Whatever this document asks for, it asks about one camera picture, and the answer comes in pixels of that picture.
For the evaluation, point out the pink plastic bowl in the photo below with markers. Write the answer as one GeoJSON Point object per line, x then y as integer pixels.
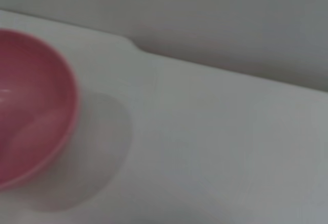
{"type": "Point", "coordinates": [30, 101]}

